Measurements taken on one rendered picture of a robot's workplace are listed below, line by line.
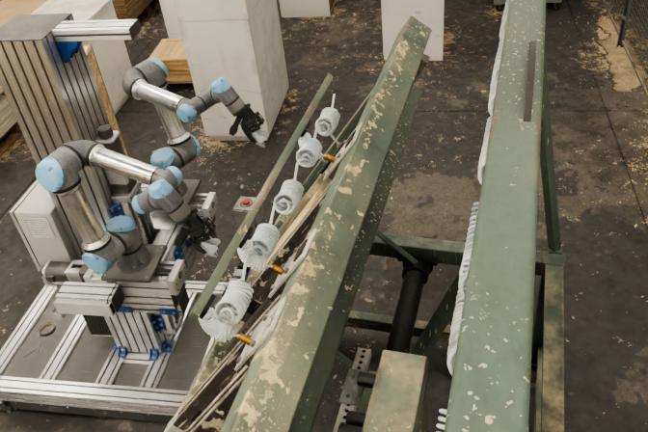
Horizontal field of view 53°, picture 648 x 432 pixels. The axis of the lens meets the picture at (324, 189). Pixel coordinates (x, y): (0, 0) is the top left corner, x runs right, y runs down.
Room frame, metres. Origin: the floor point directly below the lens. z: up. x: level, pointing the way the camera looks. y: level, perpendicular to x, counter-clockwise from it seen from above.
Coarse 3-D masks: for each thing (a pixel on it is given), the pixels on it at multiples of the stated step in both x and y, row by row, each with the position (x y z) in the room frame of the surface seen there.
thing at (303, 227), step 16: (352, 144) 1.55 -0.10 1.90; (336, 160) 1.60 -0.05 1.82; (304, 224) 1.64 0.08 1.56; (288, 240) 1.66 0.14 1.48; (304, 240) 1.64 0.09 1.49; (272, 256) 1.74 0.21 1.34; (288, 256) 1.66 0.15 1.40; (272, 272) 1.69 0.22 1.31; (256, 288) 1.71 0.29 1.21; (256, 304) 1.72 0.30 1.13; (240, 320) 1.75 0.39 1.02
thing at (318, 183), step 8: (320, 176) 2.21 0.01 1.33; (312, 184) 2.27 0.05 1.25; (320, 184) 2.21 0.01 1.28; (312, 192) 2.22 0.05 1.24; (304, 200) 2.24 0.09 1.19; (296, 208) 2.26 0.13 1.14; (288, 216) 2.31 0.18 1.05; (296, 216) 2.26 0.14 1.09; (288, 224) 2.27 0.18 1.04; (280, 232) 2.29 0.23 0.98
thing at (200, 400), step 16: (240, 256) 1.17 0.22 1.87; (256, 256) 1.18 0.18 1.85; (304, 256) 1.09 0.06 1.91; (288, 272) 1.11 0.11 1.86; (272, 288) 1.13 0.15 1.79; (272, 304) 1.20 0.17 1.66; (256, 320) 1.23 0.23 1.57; (240, 352) 1.19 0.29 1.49; (224, 368) 1.22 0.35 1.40; (240, 368) 1.20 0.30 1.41; (208, 384) 1.24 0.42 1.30; (224, 384) 1.22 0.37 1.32; (192, 400) 1.28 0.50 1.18; (208, 400) 1.25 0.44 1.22; (176, 416) 1.34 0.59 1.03; (192, 416) 1.28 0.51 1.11
